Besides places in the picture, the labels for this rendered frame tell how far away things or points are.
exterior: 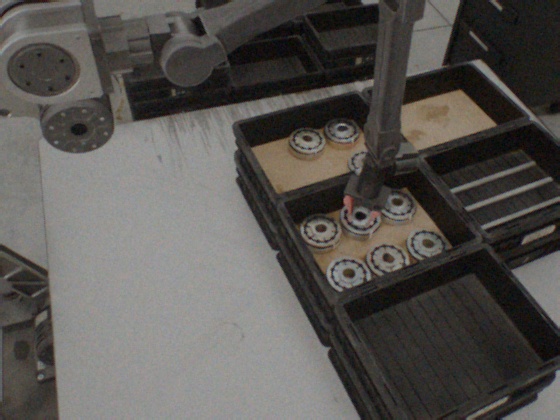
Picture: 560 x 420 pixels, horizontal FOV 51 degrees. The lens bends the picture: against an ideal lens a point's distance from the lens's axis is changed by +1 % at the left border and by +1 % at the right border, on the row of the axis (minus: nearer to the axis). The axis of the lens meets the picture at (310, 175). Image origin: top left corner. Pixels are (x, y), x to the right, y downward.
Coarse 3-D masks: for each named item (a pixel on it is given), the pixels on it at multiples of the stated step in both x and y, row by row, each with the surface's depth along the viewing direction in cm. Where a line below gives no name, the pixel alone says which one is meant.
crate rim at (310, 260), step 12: (420, 168) 148; (348, 180) 144; (432, 180) 146; (312, 192) 140; (444, 192) 143; (288, 216) 135; (288, 228) 134; (468, 228) 136; (300, 240) 130; (480, 240) 133; (300, 252) 131; (444, 252) 130; (312, 264) 126; (420, 264) 128; (324, 276) 124; (384, 276) 125; (324, 288) 122; (348, 288) 122; (360, 288) 123; (336, 300) 121
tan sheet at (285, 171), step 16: (272, 144) 165; (288, 144) 166; (272, 160) 161; (288, 160) 161; (304, 160) 162; (320, 160) 162; (336, 160) 163; (272, 176) 157; (288, 176) 157; (304, 176) 158; (320, 176) 158
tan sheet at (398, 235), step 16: (384, 224) 148; (416, 224) 148; (432, 224) 149; (352, 240) 144; (368, 240) 144; (384, 240) 144; (400, 240) 145; (320, 256) 140; (336, 256) 140; (352, 256) 140
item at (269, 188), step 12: (336, 96) 166; (348, 96) 167; (360, 96) 167; (288, 108) 161; (300, 108) 162; (240, 120) 156; (252, 120) 157; (240, 132) 153; (240, 144) 152; (252, 156) 147; (264, 180) 142; (324, 180) 143; (336, 180) 144; (288, 192) 140; (300, 192) 140
